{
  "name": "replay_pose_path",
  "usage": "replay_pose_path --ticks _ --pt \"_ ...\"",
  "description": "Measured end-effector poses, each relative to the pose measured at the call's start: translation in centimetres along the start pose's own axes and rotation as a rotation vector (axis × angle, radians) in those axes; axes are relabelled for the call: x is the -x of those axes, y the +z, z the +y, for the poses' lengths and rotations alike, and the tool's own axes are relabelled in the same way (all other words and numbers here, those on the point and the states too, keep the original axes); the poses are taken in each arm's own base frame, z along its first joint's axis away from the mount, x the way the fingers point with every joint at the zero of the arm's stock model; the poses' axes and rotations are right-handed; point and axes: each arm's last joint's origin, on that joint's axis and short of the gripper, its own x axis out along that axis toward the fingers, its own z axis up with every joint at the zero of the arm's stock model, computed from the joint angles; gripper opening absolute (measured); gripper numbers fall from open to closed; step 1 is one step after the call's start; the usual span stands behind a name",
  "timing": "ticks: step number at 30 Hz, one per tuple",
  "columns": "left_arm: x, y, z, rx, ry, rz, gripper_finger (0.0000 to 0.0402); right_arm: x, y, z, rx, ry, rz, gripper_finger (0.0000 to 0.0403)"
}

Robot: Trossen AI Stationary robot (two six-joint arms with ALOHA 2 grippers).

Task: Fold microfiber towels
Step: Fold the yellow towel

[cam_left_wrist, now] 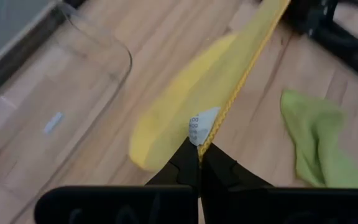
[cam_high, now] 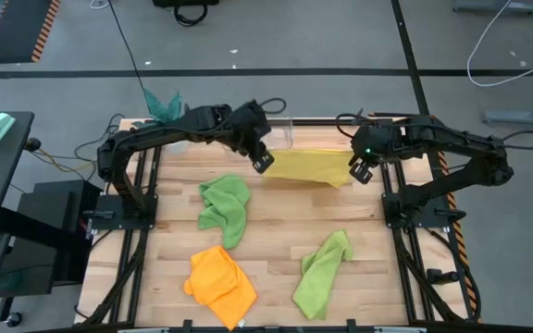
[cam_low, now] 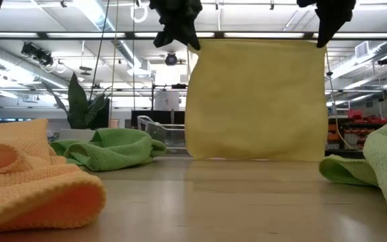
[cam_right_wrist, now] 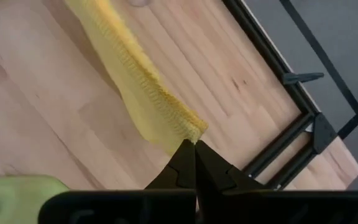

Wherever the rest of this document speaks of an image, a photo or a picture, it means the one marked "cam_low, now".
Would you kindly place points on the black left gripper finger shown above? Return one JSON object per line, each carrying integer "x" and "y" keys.
{"x": 168, "y": 33}
{"x": 188, "y": 33}

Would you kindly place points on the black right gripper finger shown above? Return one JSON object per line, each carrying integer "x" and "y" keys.
{"x": 338, "y": 27}
{"x": 324, "y": 30}

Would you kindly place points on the yellow microfiber towel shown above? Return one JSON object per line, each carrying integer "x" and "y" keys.
{"x": 257, "y": 101}

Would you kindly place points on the clear plastic bin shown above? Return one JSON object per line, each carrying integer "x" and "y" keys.
{"x": 166, "y": 134}

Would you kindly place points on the dark green microfiber towel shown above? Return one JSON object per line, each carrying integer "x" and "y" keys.
{"x": 119, "y": 148}

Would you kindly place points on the orange microfiber towel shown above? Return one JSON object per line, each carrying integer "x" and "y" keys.
{"x": 39, "y": 174}

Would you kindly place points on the round black ceiling light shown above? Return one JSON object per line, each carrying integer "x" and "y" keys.
{"x": 171, "y": 58}

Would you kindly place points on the black ceiling spotlight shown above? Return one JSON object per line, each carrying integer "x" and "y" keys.
{"x": 385, "y": 60}

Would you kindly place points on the black partition screen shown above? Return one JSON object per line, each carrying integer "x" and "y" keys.
{"x": 160, "y": 117}

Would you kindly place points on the shelf with red bins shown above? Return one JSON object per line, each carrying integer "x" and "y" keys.
{"x": 361, "y": 127}

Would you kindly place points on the green plant in white pot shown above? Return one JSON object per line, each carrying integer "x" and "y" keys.
{"x": 79, "y": 111}

